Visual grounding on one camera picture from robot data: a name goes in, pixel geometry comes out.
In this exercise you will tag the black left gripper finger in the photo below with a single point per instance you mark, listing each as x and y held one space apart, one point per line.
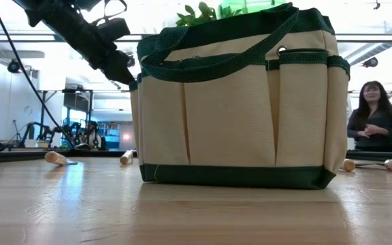
119 68

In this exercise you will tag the beige green canvas gardening bag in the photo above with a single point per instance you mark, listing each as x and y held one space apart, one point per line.
230 119

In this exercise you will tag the black background robot arm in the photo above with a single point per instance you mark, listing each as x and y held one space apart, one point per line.
30 131

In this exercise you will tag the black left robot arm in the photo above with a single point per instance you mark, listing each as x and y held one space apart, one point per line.
46 5

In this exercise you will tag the black ceiling spotlight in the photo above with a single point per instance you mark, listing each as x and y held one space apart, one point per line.
14 66
131 61
370 62

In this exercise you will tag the blue background shelf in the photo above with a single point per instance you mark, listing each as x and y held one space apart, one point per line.
111 136

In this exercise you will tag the green potted plant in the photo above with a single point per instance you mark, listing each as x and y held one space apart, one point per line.
191 18

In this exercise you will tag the green spray bottle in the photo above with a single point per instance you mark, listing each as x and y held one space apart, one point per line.
250 6

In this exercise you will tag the person's feet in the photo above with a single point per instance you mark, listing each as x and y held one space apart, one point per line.
376 126

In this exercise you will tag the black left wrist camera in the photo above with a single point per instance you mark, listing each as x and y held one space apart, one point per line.
114 30

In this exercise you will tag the black metal frame stand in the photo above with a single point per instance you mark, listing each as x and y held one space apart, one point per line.
90 102

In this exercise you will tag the black aluminium table frame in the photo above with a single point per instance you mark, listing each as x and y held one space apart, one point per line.
12 154

